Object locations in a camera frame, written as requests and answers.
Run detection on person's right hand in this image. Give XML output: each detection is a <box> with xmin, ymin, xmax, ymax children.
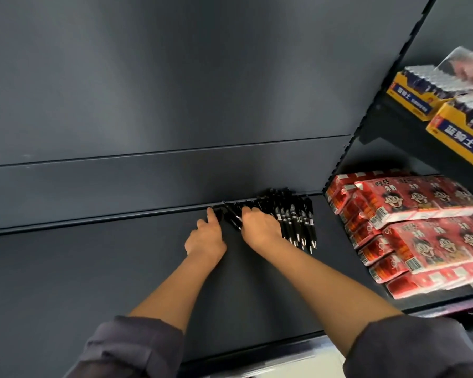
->
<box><xmin>240</xmin><ymin>206</ymin><xmax>284</xmax><ymax>253</ymax></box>

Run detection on person's left hand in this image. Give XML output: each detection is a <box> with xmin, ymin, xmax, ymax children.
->
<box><xmin>184</xmin><ymin>207</ymin><xmax>228</xmax><ymax>265</ymax></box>

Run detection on aligned bundle of black pens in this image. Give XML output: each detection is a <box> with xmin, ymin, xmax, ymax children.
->
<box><xmin>220</xmin><ymin>187</ymin><xmax>318</xmax><ymax>255</ymax></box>

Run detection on person's left forearm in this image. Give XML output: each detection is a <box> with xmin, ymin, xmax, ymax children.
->
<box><xmin>129</xmin><ymin>254</ymin><xmax>221</xmax><ymax>333</ymax></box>

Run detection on person's right forearm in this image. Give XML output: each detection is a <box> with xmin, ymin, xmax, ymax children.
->
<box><xmin>260</xmin><ymin>239</ymin><xmax>403</xmax><ymax>357</ymax></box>

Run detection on grey left sleeve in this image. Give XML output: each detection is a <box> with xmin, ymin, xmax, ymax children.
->
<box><xmin>63</xmin><ymin>315</ymin><xmax>186</xmax><ymax>378</ymax></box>

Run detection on grey sleeve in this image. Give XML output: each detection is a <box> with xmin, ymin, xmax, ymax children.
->
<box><xmin>63</xmin><ymin>315</ymin><xmax>186</xmax><ymax>378</ymax></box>
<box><xmin>343</xmin><ymin>314</ymin><xmax>473</xmax><ymax>378</ymax></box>

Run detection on dark grey shelf unit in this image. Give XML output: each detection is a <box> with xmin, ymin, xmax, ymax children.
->
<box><xmin>0</xmin><ymin>0</ymin><xmax>434</xmax><ymax>378</ymax></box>

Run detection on grey right sleeve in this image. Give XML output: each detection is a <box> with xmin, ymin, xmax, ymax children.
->
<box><xmin>343</xmin><ymin>314</ymin><xmax>473</xmax><ymax>378</ymax></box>

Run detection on yellow blue battery box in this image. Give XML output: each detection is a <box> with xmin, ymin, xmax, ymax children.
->
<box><xmin>425</xmin><ymin>93</ymin><xmax>473</xmax><ymax>177</ymax></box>
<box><xmin>387</xmin><ymin>65</ymin><xmax>473</xmax><ymax>122</ymax></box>

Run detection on plastic-wrapped red packets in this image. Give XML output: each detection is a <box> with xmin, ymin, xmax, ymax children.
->
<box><xmin>437</xmin><ymin>46</ymin><xmax>473</xmax><ymax>91</ymax></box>

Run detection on black stocked shelf unit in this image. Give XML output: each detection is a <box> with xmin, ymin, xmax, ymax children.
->
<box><xmin>323</xmin><ymin>0</ymin><xmax>473</xmax><ymax>331</ymax></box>

